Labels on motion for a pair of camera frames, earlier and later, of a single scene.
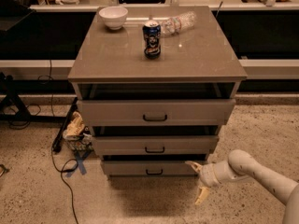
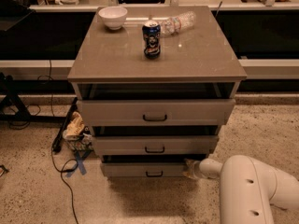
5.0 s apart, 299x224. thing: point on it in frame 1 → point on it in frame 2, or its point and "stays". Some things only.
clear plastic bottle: [171, 26] stays
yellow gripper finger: [203, 194] → [187, 174]
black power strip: [57, 145] stays
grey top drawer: [160, 112] stays
